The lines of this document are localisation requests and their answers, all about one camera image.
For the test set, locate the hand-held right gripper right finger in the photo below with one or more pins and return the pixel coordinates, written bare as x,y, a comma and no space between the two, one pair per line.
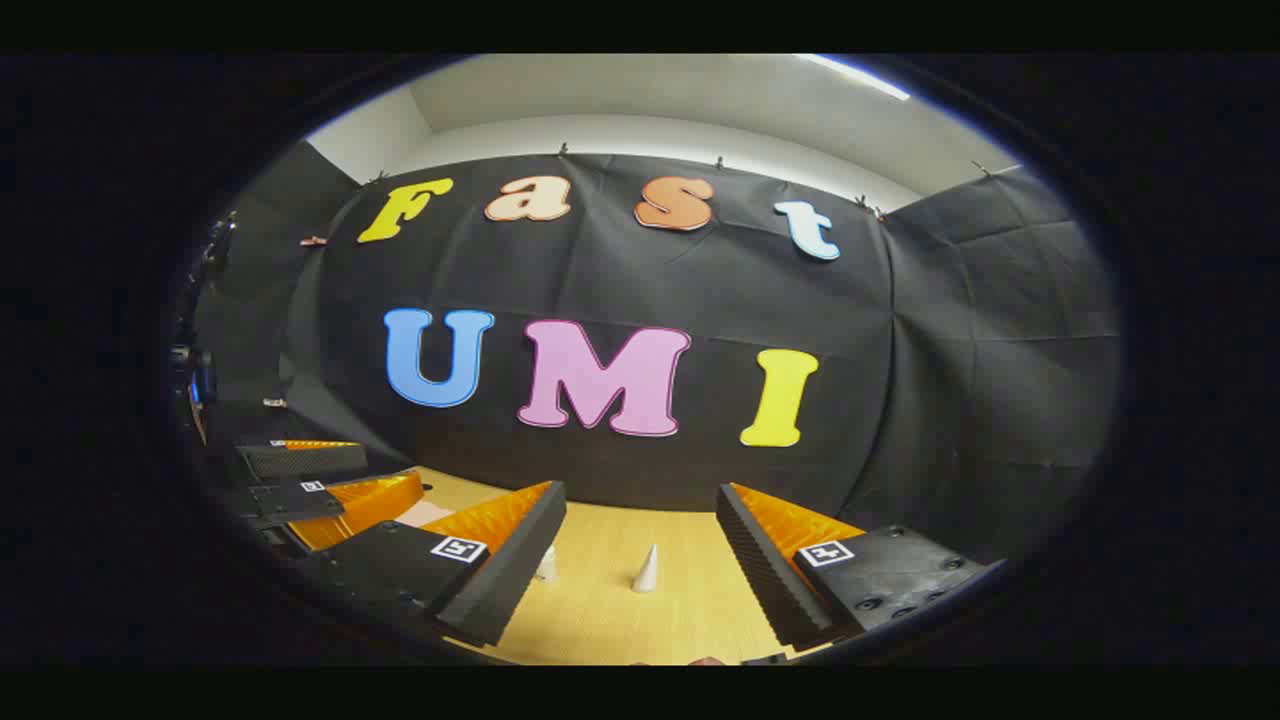
765,570

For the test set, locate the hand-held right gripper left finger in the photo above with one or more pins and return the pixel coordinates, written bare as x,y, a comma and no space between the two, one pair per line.
520,560

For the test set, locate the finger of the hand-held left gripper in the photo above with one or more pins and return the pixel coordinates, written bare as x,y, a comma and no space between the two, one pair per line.
300,500
305,460

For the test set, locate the black backdrop cloth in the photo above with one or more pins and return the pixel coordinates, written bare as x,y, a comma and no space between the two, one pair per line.
700,290

